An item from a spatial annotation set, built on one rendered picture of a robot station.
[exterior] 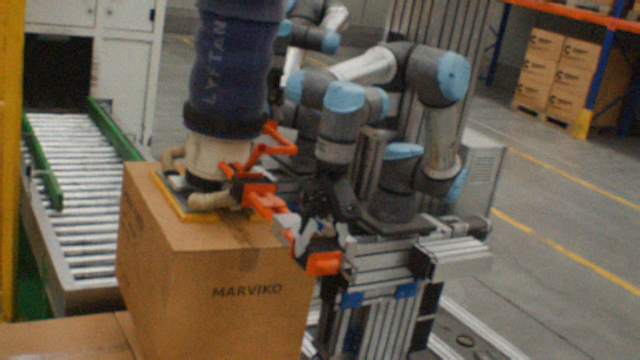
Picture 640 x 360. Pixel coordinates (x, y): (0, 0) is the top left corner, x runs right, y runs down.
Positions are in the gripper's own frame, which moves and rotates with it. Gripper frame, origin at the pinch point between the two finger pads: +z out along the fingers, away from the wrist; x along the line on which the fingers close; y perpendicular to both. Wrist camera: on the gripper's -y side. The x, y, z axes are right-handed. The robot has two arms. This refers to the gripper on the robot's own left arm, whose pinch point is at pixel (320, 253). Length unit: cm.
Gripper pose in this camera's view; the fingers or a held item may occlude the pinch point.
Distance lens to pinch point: 141.6
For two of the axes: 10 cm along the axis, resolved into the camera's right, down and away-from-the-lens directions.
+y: -4.5, -3.8, 8.1
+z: -1.7, 9.2, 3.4
